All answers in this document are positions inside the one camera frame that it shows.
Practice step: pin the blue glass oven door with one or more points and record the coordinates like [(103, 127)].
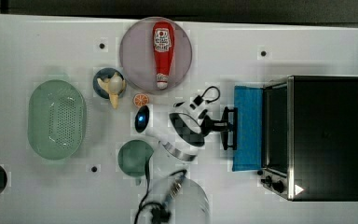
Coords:
[(248, 155)]

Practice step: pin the black toaster oven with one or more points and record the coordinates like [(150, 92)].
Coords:
[(310, 138)]

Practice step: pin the grey round plate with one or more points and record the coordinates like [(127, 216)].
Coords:
[(137, 57)]

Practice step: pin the red ketchup bottle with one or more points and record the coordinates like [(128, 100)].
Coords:
[(163, 48)]

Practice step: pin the green mug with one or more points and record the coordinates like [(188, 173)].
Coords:
[(133, 157)]

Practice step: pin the toy orange half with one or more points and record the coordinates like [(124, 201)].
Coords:
[(140, 99)]

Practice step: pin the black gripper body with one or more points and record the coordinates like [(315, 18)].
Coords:
[(220, 126)]

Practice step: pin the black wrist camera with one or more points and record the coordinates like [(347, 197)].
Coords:
[(198, 100)]

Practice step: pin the green perforated colander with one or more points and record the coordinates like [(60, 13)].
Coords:
[(57, 119)]

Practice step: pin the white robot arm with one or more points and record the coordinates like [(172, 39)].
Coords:
[(181, 130)]

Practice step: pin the small blue bowl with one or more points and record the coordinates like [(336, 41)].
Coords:
[(103, 74)]

